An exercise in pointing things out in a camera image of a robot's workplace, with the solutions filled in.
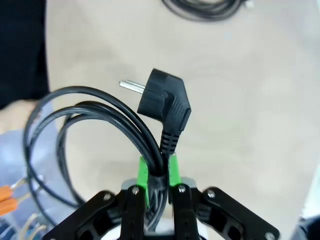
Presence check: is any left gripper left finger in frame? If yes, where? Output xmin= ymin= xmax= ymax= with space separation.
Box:
xmin=42 ymin=156 xmax=151 ymax=240

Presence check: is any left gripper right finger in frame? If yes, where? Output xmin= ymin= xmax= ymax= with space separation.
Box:
xmin=168 ymin=154 xmax=280 ymax=240

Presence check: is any black power cable with plug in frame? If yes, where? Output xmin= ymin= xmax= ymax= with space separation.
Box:
xmin=22 ymin=67 xmax=193 ymax=232

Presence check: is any black USB cable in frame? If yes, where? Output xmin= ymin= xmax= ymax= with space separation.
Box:
xmin=161 ymin=0 xmax=255 ymax=22

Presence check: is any person's right hand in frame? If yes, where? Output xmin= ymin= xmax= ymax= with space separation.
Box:
xmin=0 ymin=99 xmax=41 ymax=136

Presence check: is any person's black T-shirt torso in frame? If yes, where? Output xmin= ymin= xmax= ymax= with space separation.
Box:
xmin=0 ymin=0 xmax=50 ymax=110

